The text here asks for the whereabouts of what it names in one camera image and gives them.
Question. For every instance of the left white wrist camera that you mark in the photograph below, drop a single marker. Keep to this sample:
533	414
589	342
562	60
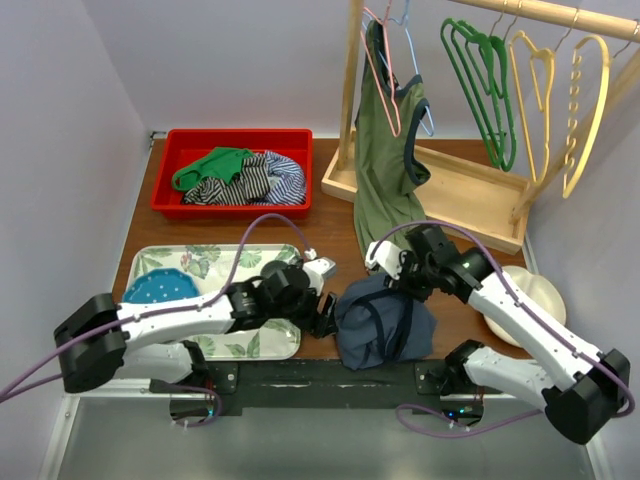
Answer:
318	269

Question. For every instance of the wooden clothes rack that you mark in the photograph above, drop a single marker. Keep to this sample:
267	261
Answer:
492	205

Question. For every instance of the blue white striped garment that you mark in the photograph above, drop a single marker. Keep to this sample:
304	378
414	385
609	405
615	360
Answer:
287	181

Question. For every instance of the pink wire hanger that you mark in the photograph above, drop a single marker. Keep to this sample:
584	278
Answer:
390	108

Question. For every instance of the olive green tank top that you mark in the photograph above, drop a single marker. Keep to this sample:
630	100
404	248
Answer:
387	172

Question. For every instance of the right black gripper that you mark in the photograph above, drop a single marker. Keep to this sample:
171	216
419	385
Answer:
401	284

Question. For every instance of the green hanger back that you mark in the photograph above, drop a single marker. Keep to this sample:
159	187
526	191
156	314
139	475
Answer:
501	70

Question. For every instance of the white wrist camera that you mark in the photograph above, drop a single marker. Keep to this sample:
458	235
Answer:
318	269
386	256

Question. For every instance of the black white striped garment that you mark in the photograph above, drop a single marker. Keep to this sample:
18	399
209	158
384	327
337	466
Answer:
251	184

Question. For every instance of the yellow notched hanger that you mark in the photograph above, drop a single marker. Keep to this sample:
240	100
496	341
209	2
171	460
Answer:
578	146

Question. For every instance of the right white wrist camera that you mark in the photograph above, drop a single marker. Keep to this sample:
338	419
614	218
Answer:
386	256

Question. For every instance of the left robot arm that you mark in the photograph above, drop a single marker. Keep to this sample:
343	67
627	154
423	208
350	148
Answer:
103	340

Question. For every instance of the red plastic bin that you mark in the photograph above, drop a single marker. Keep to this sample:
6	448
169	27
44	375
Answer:
184	146

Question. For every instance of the leaf pattern tray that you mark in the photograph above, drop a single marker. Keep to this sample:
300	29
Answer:
209	265

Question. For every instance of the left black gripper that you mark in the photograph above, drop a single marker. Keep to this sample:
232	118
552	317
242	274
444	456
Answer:
315	323

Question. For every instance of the blue dotted plate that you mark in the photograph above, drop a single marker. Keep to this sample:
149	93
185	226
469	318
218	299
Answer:
161	285

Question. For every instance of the light blue wire hanger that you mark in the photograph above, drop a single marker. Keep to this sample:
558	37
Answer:
426	122

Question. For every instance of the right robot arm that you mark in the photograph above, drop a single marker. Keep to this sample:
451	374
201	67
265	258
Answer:
574	384

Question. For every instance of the grey ceramic mug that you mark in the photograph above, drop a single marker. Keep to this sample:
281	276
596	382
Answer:
281	270

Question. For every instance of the navy blue tank top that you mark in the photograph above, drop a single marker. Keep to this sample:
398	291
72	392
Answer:
377	325

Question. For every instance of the cream divided plate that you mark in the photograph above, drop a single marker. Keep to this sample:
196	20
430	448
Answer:
540	290

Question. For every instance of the green garment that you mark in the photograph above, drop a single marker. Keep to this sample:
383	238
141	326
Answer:
223	163

